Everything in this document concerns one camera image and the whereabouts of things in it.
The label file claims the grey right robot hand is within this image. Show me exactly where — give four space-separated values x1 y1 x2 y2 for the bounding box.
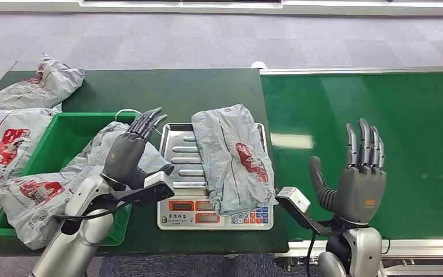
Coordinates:
308 117 388 227

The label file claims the green plastic bin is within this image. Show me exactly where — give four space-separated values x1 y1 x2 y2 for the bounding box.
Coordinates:
0 111 142 248

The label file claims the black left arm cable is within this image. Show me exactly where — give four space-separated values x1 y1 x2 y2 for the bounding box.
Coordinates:
52 199 132 223

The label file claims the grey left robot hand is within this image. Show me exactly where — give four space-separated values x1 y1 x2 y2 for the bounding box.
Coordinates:
101 107 175 190

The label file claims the green conveyor belt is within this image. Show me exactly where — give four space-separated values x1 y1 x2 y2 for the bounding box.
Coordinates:
250 61 443 277

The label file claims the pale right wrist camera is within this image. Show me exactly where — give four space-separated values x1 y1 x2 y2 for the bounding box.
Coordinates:
275 186 344 238

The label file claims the dark green table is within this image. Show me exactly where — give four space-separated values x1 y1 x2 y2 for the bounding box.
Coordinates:
0 68 290 258

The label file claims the grey red-printed mailer package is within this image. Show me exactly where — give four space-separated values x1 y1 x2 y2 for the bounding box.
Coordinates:
0 121 175 250
0 53 86 112
0 106 63 230
190 103 279 217

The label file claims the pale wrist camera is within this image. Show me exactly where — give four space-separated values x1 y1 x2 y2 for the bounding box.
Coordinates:
275 186 344 238
123 171 175 209

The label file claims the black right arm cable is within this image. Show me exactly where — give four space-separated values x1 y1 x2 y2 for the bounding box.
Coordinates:
305 231 318 277

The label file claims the electronic scale with steel tray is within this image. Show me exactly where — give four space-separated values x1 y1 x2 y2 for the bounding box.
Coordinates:
156 122 275 231

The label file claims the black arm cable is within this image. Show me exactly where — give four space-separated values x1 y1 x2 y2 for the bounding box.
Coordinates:
305 231 318 277
52 199 132 223

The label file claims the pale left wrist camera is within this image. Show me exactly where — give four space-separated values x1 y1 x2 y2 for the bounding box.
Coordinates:
123 171 175 209

